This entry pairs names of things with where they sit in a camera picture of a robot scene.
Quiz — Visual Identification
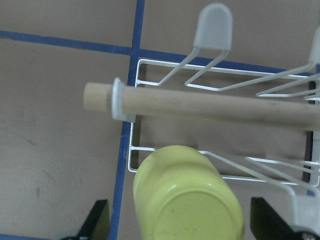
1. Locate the white wire cup rack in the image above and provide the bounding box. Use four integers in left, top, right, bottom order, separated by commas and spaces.
83, 2, 320, 226

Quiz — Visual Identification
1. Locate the yellow plastic cup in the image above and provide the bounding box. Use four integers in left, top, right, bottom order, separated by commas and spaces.
133, 145, 245, 240

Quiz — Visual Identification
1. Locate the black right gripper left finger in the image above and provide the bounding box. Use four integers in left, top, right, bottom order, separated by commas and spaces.
77, 199, 110, 240

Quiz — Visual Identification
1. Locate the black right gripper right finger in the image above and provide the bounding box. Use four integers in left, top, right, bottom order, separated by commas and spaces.
250, 197, 302, 240

